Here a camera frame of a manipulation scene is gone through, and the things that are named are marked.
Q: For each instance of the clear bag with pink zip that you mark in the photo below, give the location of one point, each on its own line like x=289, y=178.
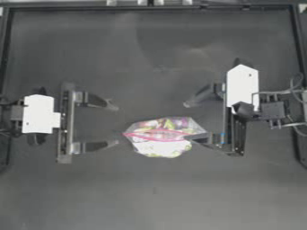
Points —
x=163, y=143

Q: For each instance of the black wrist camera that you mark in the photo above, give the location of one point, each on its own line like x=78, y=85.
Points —
x=243, y=109
x=36, y=139

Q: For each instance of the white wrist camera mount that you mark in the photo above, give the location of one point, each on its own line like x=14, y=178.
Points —
x=242, y=85
x=38, y=113

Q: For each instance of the black table frame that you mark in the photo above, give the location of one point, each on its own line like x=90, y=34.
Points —
x=80, y=6

